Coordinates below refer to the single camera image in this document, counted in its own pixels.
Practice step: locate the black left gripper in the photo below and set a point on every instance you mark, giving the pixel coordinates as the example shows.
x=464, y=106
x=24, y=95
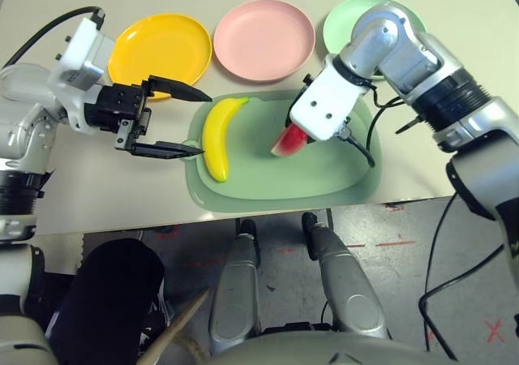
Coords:
x=117, y=105

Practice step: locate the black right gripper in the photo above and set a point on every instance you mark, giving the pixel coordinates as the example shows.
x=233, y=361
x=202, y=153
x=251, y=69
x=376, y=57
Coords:
x=307, y=85

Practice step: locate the yellow toy banana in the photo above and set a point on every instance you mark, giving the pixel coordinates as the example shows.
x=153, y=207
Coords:
x=217, y=138

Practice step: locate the toy watermelon slice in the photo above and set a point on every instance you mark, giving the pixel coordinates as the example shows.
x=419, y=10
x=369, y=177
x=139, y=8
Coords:
x=290, y=142

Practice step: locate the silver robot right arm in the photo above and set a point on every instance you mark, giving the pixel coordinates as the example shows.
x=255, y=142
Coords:
x=425, y=69

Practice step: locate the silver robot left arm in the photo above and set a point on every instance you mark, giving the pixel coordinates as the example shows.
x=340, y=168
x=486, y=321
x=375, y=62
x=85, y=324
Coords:
x=24, y=138

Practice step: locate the pink plastic plate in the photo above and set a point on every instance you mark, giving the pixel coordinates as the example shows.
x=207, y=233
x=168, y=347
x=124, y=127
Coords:
x=263, y=40

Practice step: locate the yellow plastic plate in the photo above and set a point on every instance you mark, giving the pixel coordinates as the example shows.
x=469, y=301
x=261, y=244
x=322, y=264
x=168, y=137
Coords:
x=162, y=48

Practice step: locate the mint green plastic plate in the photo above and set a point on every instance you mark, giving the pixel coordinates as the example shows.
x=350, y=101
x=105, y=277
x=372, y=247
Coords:
x=340, y=20

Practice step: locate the green plastic cutting board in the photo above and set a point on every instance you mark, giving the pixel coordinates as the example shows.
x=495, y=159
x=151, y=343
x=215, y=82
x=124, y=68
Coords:
x=284, y=178

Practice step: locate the silver robot left leg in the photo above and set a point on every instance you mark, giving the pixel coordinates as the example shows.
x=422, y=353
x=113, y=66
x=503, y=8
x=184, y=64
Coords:
x=235, y=292

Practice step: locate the person's black trouser leg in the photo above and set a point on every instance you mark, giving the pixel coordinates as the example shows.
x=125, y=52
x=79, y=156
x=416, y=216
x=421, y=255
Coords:
x=105, y=292

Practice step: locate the black white sneaker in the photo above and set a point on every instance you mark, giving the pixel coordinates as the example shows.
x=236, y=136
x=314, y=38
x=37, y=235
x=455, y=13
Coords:
x=156, y=316

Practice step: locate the wooden stick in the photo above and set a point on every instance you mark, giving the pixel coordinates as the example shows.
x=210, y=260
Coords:
x=178, y=324

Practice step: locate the silver robot torso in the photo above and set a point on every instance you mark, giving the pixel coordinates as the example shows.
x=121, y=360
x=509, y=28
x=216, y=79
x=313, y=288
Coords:
x=324, y=353

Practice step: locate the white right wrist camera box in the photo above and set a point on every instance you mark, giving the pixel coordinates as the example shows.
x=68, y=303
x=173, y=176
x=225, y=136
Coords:
x=324, y=101

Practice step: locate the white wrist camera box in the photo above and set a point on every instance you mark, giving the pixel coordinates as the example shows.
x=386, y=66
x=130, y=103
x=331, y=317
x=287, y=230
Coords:
x=83, y=52
x=324, y=101

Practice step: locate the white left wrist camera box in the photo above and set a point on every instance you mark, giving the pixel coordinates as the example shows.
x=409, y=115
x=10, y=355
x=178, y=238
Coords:
x=83, y=52

